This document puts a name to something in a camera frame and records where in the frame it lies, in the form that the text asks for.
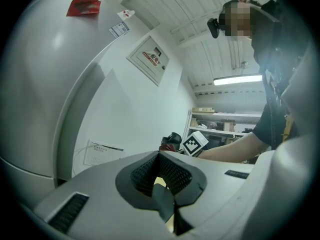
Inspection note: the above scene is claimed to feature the white wall network box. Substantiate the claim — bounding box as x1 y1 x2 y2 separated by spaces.
83 138 125 166

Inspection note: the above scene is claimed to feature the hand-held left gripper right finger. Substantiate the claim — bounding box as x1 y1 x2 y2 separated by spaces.
159 150 255 240

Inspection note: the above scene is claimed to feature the person's right forearm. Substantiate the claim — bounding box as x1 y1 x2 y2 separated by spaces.
198 132 272 164

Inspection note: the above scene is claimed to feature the silver refrigerator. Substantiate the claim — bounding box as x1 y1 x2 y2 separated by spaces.
0 0 131 182

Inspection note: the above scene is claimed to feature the red paper decoration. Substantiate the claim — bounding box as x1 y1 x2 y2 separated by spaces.
65 0 102 17

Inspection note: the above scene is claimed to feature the white storage shelf unit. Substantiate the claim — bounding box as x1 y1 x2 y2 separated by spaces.
186 106 263 155

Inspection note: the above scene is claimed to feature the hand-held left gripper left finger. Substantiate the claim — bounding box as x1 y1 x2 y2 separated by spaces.
33 150 173 240

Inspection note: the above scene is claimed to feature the person's head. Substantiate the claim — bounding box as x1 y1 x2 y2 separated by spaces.
218 0 262 39

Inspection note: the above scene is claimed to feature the person's black shirt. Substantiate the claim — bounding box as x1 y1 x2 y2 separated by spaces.
251 0 320 150

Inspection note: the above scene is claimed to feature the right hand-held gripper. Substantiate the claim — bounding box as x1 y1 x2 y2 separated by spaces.
181 130 210 157

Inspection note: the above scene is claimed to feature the refrigerator energy label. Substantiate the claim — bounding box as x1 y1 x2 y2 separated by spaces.
107 21 130 38

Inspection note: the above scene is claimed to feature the black head camera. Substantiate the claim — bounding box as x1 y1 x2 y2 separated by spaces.
206 17 223 39

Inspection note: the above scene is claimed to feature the white electrical panel box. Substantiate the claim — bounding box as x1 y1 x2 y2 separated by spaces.
126 35 170 87

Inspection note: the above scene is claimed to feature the long ceiling tube light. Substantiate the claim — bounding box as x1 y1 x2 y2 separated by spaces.
213 74 263 86

